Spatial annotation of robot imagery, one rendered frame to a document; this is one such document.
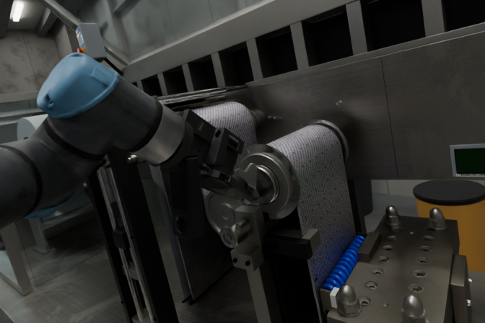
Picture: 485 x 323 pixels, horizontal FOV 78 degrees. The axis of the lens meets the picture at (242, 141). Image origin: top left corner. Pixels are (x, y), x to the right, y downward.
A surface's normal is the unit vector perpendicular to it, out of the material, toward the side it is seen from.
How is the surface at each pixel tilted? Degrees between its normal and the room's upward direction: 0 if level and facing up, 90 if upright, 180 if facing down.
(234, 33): 90
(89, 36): 90
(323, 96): 90
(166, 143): 112
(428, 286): 0
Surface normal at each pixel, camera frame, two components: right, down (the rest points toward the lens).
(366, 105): -0.60, 0.24
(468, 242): -0.15, 0.22
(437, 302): -0.21, -0.97
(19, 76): 0.66, -0.04
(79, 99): 0.47, 0.44
